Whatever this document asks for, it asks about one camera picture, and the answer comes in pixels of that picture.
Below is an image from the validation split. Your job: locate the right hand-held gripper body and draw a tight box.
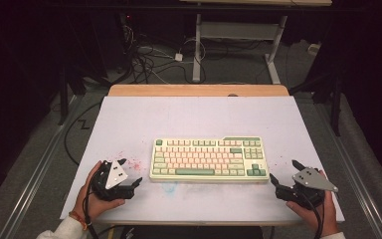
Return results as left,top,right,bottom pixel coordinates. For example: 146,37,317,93
275,166,340,211

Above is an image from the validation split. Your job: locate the hand-held gripper black cable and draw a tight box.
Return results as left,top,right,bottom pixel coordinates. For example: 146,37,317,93
83,172,100,239
296,189,325,239

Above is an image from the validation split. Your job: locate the tangle of floor cables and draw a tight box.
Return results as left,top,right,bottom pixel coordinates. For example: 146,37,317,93
120,23,208,85

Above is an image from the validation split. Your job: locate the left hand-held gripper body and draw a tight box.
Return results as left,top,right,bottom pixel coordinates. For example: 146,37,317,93
91,159,136,202

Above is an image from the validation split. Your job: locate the green and pink mechanical keyboard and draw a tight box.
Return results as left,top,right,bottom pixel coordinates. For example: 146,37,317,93
149,135,271,183

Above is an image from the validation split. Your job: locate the left hand-held gripper black cable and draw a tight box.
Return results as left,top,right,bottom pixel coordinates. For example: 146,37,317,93
83,172,100,239

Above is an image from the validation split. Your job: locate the white metal desk frame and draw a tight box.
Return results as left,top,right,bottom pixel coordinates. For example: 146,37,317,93
178,0,333,85

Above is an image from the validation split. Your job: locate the orange bead bracelet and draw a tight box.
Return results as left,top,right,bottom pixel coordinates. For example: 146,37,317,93
69,211,90,232

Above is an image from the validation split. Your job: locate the metal floor rail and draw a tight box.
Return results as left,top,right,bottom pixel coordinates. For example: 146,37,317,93
313,102,382,239
0,95,83,239

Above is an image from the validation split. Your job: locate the wooden table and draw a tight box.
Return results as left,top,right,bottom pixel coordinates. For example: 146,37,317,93
107,84,290,98

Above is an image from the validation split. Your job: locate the black metal stand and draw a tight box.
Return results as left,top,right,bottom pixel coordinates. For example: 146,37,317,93
291,66,343,137

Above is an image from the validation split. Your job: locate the long black floor cable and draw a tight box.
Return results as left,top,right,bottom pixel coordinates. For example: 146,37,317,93
63,101,102,167

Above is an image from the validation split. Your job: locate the person's left hand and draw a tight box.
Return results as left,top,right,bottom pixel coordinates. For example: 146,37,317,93
73,160,127,223

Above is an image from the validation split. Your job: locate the right hand-held gripper black cable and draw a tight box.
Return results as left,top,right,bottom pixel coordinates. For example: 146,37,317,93
296,189,325,239

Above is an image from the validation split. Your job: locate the person's right hand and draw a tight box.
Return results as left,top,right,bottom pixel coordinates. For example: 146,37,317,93
286,169,341,237

